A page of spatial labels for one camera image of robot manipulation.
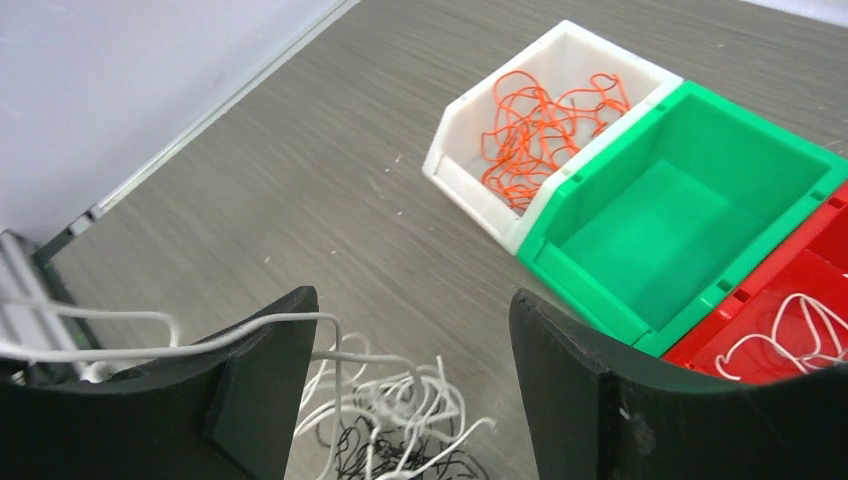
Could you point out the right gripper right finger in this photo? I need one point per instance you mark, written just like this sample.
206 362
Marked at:
599 409

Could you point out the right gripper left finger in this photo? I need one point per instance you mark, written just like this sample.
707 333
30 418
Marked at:
226 414

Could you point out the green plastic bin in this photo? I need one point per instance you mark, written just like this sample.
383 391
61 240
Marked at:
652 234

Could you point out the red plastic bin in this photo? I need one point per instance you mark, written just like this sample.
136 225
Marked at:
786 318

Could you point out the white plastic bin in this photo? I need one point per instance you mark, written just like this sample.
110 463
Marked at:
502 148

